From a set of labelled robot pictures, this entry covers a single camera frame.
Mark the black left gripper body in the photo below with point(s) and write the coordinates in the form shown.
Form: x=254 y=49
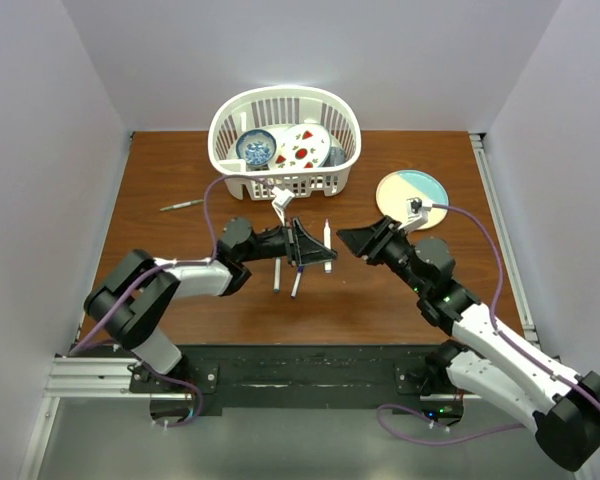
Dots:
x=269 y=244

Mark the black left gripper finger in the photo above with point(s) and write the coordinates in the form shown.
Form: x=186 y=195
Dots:
x=307 y=250
x=297 y=227

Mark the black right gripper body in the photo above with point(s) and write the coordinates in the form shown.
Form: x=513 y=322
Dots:
x=392 y=251

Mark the white pen with dark-blue tip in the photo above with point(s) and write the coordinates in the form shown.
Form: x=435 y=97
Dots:
x=297 y=281

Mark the white pen with blue end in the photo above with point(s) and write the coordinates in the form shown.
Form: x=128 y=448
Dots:
x=328 y=244

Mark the white pen with teal tip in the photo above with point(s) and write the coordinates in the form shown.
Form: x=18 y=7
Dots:
x=277 y=275

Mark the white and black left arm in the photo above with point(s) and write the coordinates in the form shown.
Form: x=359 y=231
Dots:
x=133 y=298

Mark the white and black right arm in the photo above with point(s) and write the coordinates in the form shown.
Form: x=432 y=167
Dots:
x=483 y=356

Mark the grey green pen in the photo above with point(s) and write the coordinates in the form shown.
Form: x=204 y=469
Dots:
x=181 y=205

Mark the cream and blue plate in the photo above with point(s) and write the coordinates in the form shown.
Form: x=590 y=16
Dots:
x=396 y=190

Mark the grey cup in basket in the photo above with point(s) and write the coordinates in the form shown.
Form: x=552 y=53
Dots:
x=337 y=157

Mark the watermelon pattern plate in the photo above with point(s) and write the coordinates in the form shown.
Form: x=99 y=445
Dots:
x=302 y=146

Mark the white plastic dish basket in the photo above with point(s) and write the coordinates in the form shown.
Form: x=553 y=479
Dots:
x=275 y=109

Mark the blue patterned bowl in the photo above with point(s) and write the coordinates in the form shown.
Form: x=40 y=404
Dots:
x=256 y=147

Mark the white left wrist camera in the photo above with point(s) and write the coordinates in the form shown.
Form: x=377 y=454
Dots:
x=281 y=200

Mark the aluminium frame rail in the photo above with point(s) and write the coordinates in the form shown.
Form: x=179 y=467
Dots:
x=500 y=220

